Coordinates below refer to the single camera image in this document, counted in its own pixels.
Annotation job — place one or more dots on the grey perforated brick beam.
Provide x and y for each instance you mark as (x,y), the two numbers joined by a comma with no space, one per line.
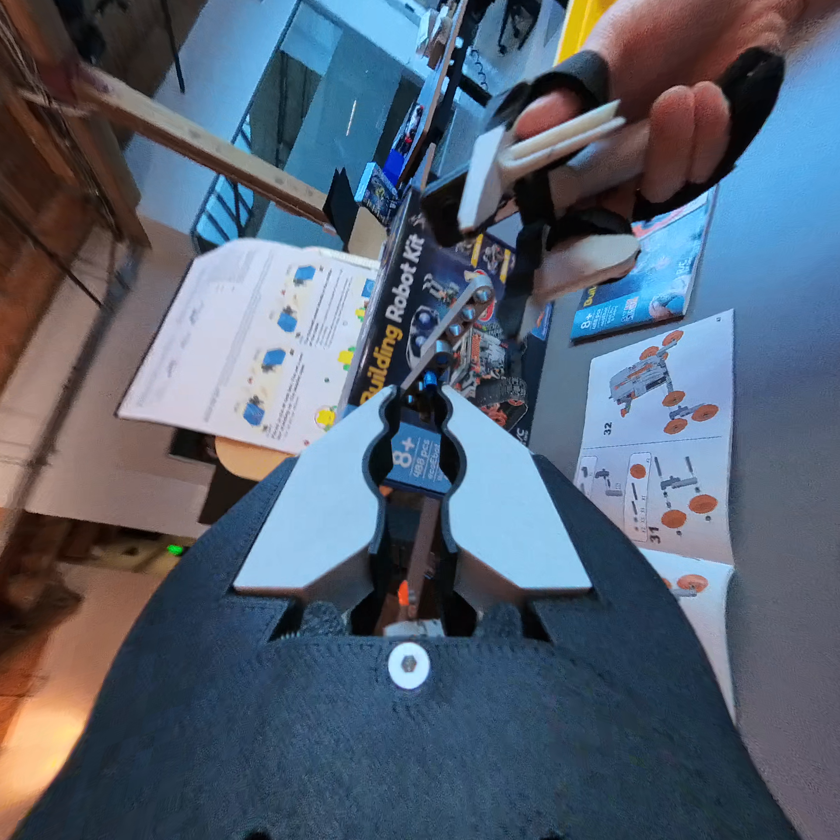
(453,321)

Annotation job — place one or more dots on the blue storage bin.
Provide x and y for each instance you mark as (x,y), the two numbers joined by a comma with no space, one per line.
(392,165)

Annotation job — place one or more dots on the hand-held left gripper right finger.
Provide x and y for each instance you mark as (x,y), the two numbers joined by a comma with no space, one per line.
(518,525)

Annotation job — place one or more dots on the dark printed box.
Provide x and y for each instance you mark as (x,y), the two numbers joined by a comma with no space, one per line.
(377,193)

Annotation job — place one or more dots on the long wooden-top desk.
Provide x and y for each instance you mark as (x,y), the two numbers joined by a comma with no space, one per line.
(446,79)

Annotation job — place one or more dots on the blue kit manual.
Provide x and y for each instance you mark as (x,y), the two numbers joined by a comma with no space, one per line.
(656,289)

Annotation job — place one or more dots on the person's right hand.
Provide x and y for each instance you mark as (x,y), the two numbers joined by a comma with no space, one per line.
(682,65)

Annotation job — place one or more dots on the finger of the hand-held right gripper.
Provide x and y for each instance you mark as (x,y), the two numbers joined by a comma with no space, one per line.
(484,177)

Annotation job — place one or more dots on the white printed task sheet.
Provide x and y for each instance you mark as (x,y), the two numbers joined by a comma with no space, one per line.
(229,341)

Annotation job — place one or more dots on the grey desk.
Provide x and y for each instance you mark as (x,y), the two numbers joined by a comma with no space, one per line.
(787,394)

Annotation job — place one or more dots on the blue robot kit box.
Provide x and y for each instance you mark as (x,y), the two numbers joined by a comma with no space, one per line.
(394,315)

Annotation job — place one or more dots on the grey orange brick robot model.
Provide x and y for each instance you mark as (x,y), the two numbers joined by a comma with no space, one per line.
(420,558)

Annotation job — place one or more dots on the red black toy car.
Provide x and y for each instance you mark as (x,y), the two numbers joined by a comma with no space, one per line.
(412,128)

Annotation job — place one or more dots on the white open instruction booklet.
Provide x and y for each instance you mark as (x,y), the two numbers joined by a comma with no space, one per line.
(663,459)

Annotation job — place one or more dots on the wooden pillar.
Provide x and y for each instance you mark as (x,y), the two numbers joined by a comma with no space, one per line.
(197,144)

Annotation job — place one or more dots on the yellow plastic bin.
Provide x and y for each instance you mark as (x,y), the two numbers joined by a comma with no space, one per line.
(581,26)

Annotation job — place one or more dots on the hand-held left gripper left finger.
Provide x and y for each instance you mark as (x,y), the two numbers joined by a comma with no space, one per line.
(308,525)

